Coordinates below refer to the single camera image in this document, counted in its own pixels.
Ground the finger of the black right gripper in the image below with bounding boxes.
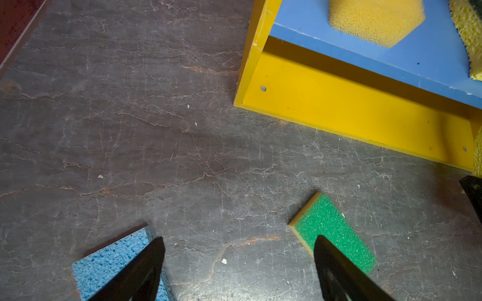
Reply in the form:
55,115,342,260
459,176,482,222

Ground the green scourer yellow sponge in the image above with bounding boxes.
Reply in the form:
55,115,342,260
288,193,377,275

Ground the dark green wavy sponge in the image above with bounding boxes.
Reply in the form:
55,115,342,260
449,0,481,81
472,128,482,178

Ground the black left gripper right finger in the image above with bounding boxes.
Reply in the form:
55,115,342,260
314,235,393,300

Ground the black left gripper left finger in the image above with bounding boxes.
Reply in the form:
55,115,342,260
87,236,166,301

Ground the yellow shelf with coloured boards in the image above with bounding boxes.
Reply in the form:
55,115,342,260
234,1,481,170

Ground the blue cellulose sponge near rail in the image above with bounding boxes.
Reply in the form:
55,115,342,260
71,225,174,301

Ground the plain yellow foam sponge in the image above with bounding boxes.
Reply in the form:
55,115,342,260
329,0,425,48

